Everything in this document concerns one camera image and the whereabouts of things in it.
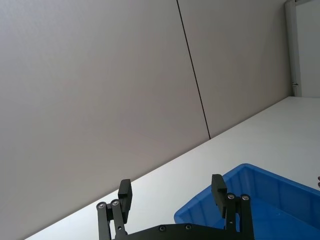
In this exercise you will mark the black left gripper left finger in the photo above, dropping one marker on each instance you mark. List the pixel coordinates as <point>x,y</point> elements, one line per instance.
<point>124,200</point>

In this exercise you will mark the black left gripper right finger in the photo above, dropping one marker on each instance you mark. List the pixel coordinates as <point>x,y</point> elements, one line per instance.
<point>218,195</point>

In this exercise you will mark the white door frame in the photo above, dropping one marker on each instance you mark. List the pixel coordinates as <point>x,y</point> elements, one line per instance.
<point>292,45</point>

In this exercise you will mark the small dark metal part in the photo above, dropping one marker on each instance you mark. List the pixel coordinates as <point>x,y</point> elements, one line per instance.
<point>318,181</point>

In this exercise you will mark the blue plastic bin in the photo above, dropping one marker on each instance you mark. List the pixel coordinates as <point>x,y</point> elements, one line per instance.
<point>277,200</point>

